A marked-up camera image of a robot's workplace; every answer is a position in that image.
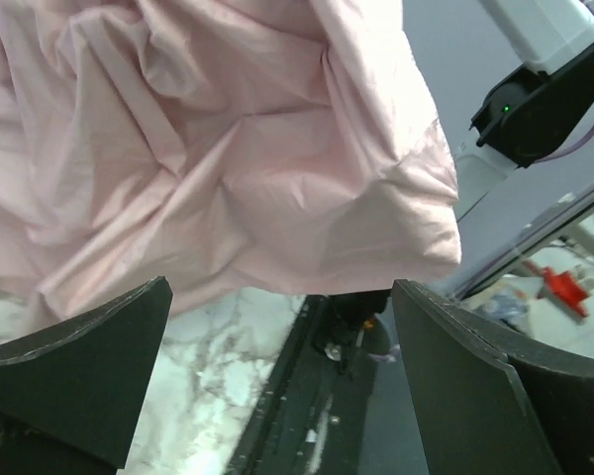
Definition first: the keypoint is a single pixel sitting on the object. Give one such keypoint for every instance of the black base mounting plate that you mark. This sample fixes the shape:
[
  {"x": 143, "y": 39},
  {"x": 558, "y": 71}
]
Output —
[{"x": 310, "y": 415}]

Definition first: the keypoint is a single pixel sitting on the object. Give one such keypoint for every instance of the red clamp in background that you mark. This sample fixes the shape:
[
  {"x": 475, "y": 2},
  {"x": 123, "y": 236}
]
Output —
[{"x": 565, "y": 288}]

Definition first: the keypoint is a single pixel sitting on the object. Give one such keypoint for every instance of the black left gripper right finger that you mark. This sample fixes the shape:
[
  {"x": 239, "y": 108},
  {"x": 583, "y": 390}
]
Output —
[{"x": 490, "y": 400}]

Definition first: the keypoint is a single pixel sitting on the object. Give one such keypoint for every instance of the pink folding umbrella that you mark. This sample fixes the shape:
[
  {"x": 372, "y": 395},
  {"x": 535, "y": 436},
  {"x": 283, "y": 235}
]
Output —
[{"x": 290, "y": 146}]

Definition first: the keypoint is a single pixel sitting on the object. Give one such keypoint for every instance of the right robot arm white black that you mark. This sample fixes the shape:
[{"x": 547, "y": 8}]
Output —
[{"x": 527, "y": 117}]

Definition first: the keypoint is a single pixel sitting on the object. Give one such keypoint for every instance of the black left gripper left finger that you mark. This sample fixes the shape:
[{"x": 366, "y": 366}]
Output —
[{"x": 71, "y": 394}]

